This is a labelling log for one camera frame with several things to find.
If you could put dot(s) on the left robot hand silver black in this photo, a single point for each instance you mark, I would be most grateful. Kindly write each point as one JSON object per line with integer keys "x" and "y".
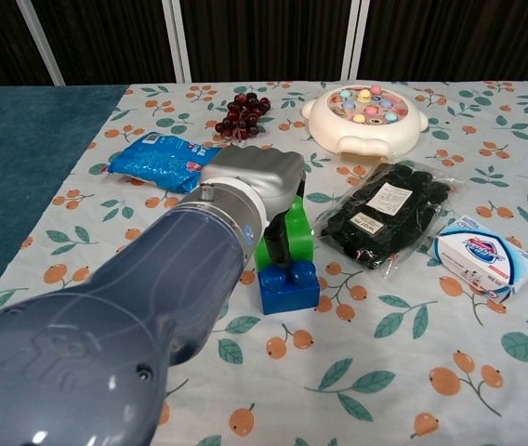
{"x": 264, "y": 174}

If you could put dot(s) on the green toy building block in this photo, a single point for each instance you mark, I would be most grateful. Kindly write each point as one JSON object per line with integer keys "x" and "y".
{"x": 299, "y": 237}

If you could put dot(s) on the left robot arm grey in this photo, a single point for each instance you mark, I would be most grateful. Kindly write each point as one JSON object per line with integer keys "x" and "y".
{"x": 120, "y": 316}

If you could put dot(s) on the dark red grape bunch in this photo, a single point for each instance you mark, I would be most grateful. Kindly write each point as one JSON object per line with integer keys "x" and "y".
{"x": 241, "y": 116}

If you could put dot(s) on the blue snack bag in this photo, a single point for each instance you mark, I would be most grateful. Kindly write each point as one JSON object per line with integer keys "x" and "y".
{"x": 162, "y": 162}

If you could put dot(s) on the cream fishing game toy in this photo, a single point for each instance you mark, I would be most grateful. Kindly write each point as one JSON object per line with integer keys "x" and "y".
{"x": 366, "y": 121}

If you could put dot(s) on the blue toy building block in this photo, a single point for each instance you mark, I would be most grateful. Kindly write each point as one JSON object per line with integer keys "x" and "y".
{"x": 292, "y": 290}

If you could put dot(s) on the black gloves in plastic bag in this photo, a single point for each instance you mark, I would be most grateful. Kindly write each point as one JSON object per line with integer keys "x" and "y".
{"x": 385, "y": 213}

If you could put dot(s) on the floral patterned tablecloth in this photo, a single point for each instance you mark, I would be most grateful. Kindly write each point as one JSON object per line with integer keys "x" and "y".
{"x": 385, "y": 362}

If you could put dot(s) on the white blue soap box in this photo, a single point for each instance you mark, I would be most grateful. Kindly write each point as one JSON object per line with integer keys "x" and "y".
{"x": 482, "y": 260}

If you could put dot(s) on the teal table cover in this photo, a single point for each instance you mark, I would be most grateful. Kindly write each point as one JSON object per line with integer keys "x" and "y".
{"x": 22, "y": 153}

